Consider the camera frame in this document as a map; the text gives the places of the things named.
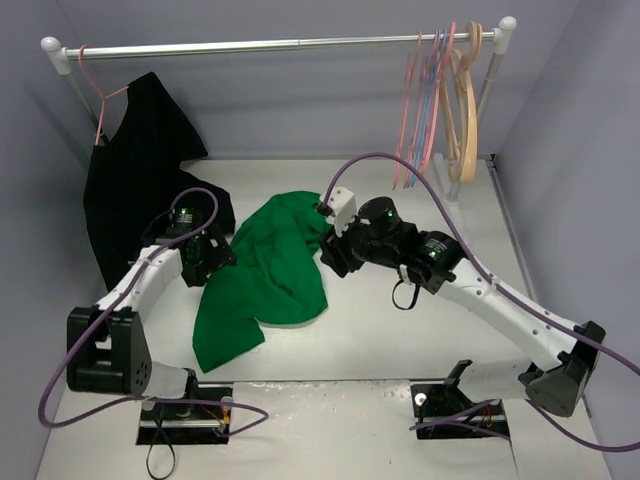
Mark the blue hanger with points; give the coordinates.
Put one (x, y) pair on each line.
(420, 102)

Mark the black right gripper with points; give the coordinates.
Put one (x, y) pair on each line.
(338, 252)

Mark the black t shirt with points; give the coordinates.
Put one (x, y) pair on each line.
(135, 177)

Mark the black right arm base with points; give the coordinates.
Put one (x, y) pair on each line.
(444, 412)

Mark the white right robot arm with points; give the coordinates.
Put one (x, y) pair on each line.
(561, 354)

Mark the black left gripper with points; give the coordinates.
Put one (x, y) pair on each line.
(214, 255)

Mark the pink hanger leftmost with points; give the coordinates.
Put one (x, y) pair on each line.
(411, 80)

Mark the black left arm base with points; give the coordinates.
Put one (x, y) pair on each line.
(188, 425)

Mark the green t shirt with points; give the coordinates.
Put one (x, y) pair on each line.
(275, 282)

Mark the wooden hanger front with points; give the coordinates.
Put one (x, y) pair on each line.
(463, 167)

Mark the pink hanger right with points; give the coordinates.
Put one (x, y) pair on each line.
(427, 115)

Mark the silver clothes rack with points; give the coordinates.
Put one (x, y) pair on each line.
(61, 57)

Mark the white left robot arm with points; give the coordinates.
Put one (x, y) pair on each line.
(107, 342)

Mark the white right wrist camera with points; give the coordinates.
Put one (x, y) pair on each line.
(338, 207)

